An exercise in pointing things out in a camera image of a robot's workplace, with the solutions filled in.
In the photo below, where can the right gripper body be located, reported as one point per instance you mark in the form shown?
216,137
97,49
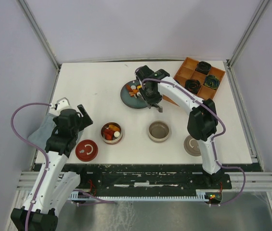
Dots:
151,97

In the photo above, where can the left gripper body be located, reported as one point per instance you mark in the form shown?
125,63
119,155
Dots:
77,128

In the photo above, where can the blue ceramic food plate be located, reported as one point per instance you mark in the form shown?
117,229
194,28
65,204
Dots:
131,99

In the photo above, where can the metal tongs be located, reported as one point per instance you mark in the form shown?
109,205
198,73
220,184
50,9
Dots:
155,105

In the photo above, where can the fried chicken piece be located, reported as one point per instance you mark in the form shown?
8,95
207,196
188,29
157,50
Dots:
114,127

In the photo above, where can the red pepper piece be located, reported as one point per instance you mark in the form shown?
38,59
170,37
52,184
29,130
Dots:
108,134

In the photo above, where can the white rice ball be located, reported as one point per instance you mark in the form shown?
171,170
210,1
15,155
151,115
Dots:
117,134

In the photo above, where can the red steel lunch bowl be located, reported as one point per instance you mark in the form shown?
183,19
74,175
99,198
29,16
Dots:
115,140

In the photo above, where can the beige lunch box bowl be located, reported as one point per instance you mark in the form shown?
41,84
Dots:
158,131

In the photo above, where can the wooden compartment tray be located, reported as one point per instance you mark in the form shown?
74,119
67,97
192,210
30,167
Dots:
200,78

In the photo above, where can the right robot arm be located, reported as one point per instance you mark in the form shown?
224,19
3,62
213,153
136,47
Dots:
201,126

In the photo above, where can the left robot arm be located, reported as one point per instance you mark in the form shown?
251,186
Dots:
42,207

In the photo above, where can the red lunch box lid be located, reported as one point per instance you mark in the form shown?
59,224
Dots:
86,150

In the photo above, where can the beige lunch box lid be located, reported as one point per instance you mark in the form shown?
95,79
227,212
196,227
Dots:
191,146

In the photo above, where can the light blue cloth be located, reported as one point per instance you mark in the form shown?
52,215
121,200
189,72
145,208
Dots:
38,134

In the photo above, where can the orange black rolled napkin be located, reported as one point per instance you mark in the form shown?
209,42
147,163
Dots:
192,85

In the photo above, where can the dark rolled napkin top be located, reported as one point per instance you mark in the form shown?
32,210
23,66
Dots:
203,67

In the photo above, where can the green rolled napkin right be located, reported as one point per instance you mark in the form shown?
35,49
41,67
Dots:
211,81

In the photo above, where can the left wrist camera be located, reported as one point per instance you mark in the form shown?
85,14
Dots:
57,107

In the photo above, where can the right aluminium frame post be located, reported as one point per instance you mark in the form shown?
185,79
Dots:
255,19

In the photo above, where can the aluminium frame post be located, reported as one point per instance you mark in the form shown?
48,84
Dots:
255,19
38,32

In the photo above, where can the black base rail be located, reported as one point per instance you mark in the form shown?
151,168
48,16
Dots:
132,180

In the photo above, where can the left aluminium frame post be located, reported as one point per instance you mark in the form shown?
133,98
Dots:
38,32

